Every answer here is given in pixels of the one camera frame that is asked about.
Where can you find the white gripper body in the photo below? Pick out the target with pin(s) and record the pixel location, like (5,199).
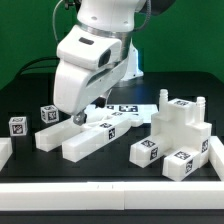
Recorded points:
(76,87)

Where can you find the white right wall block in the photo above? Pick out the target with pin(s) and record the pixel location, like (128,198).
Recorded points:
(216,156)

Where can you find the white tag base sheet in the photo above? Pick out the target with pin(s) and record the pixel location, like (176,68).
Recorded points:
(142,109)

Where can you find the white chair back frame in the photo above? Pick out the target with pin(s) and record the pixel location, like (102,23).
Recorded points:
(102,127)

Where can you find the white wall block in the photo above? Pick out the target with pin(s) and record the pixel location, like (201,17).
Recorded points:
(216,156)
(5,151)

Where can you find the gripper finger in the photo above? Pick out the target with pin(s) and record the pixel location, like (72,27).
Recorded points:
(80,118)
(101,101)

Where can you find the white left wall block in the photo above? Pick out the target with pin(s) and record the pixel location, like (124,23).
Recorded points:
(5,151)

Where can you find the white chair seat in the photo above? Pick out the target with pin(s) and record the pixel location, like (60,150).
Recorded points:
(182,123)

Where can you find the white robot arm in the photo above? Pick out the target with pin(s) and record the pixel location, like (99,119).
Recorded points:
(115,19)

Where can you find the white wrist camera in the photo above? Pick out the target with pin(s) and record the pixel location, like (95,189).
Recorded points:
(88,51)

